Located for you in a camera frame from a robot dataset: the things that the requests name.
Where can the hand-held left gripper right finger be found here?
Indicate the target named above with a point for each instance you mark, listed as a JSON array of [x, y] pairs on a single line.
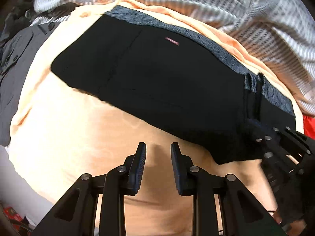
[[178, 169]]

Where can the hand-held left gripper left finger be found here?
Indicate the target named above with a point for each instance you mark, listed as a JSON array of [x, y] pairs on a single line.
[[136, 169]]

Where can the black garment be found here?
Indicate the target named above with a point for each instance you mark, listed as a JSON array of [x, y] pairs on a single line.
[[18, 12]]

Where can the red box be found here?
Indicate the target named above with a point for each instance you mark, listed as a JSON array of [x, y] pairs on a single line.
[[14, 215]]

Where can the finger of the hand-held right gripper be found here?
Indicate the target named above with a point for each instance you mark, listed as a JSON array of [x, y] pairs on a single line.
[[291, 136], [273, 150]]

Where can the grey striped duvet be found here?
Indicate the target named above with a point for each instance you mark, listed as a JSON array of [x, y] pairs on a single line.
[[233, 12]]

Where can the peach blanket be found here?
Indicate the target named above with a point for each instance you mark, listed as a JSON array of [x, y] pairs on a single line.
[[73, 140]]

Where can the red embroidered cloth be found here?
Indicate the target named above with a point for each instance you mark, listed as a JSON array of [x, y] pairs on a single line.
[[309, 126]]

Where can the black pants with blue trim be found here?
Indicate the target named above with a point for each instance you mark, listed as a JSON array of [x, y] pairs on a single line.
[[160, 86]]

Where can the dark grey jacket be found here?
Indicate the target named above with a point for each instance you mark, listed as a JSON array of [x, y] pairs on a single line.
[[14, 73]]

